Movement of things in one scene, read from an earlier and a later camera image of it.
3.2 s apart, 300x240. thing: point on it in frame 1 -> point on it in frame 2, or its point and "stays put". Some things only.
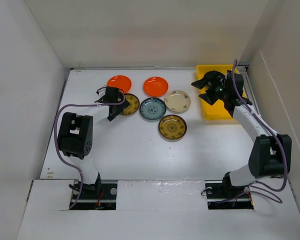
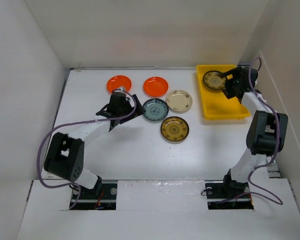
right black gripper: [216, 79] -> [228, 91]
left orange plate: [121, 82] stays put
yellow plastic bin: [218, 110] stays put
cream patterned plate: [177, 102] stays put
